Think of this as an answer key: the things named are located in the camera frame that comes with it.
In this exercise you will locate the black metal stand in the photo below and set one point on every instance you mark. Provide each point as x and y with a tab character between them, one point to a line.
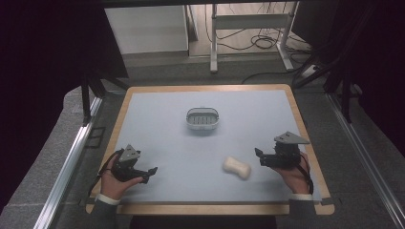
86	95
345	92

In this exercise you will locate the cream soap bar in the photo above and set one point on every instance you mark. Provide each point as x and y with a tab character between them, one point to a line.
237	167

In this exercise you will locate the aluminium rail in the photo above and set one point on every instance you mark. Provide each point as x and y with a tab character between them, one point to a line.
366	159
68	162

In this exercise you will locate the person's left hand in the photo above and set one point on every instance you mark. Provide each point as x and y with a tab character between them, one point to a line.
113	186

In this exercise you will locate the white cabinet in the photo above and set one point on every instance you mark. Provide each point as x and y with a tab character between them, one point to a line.
146	30

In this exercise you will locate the white desk frame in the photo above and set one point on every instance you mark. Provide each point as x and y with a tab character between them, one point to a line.
251	21

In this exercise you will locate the person's right hand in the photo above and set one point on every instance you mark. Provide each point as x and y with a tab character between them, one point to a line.
294	178

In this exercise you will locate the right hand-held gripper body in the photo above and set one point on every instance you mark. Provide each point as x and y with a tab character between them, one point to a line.
285	154

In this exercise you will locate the white power strip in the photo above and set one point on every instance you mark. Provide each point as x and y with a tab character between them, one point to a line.
309	71

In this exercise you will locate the white soap dish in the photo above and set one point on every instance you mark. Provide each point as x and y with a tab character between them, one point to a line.
202	118

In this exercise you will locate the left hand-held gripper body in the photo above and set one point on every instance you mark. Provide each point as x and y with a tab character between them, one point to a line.
128	162

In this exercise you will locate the light blue table mat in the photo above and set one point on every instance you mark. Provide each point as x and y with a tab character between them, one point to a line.
197	149

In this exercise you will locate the black curtain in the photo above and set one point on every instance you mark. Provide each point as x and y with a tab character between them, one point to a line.
41	63
379	57

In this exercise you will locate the wooden table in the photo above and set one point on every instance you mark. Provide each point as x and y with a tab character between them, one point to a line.
207	209

